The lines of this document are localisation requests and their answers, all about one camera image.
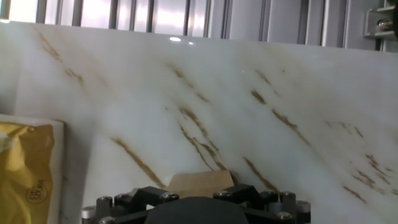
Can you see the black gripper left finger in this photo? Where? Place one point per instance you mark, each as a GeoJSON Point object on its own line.
{"type": "Point", "coordinates": [136, 199]}

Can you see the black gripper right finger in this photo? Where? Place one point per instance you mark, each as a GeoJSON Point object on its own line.
{"type": "Point", "coordinates": [248, 194]}

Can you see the small wooden block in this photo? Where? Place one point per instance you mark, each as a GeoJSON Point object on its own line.
{"type": "Point", "coordinates": [199, 183]}

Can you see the marble pattern board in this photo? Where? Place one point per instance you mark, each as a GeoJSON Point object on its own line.
{"type": "Point", "coordinates": [217, 93]}

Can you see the gold tissue pack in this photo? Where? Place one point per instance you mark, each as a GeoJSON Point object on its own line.
{"type": "Point", "coordinates": [25, 168]}

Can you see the aluminium corner bracket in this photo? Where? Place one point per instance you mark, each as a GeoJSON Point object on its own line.
{"type": "Point", "coordinates": [373, 18]}

